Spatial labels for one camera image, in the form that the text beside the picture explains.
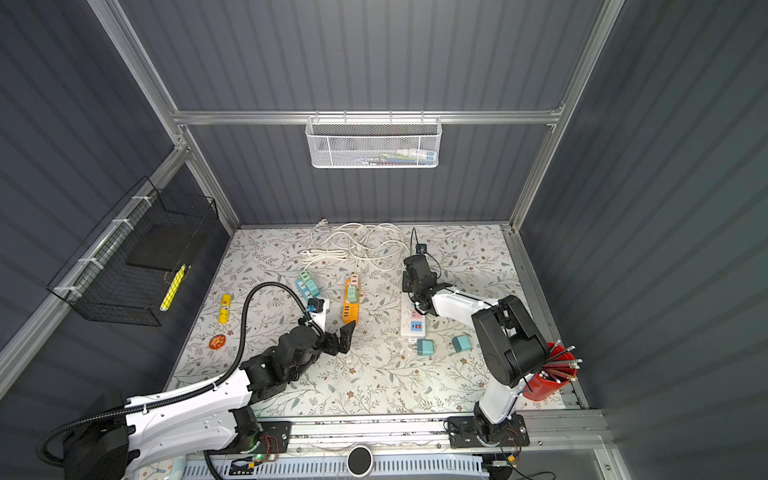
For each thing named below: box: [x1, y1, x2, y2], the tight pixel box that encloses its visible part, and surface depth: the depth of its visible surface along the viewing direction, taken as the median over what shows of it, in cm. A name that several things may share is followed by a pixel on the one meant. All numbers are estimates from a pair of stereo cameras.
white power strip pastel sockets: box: [400, 293, 426, 337], surface depth 93 cm
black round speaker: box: [347, 445, 373, 478], surface depth 67 cm
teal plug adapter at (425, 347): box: [417, 339, 434, 356], surface depth 89 cm
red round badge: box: [209, 334, 227, 350], surface depth 91 cm
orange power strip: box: [342, 279, 359, 325], surface depth 96 cm
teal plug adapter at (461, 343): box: [452, 335, 473, 353], surface depth 90 cm
